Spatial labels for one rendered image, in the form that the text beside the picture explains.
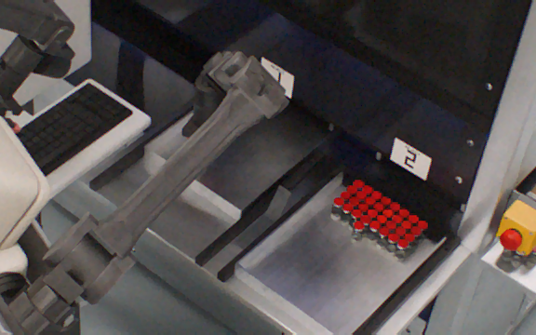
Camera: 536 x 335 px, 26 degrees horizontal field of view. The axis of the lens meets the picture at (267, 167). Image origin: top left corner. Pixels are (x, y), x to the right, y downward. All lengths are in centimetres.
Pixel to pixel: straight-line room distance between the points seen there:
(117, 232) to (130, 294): 157
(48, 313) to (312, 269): 68
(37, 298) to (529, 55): 91
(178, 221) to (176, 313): 98
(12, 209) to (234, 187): 72
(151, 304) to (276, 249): 105
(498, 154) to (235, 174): 56
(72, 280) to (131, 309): 154
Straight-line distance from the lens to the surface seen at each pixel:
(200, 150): 171
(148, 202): 172
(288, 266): 224
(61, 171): 249
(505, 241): 222
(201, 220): 230
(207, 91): 221
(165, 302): 327
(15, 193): 173
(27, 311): 173
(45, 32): 195
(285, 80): 239
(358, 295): 222
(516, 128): 210
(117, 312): 325
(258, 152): 244
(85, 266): 172
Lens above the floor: 261
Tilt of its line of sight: 46 degrees down
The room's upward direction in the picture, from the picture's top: 8 degrees clockwise
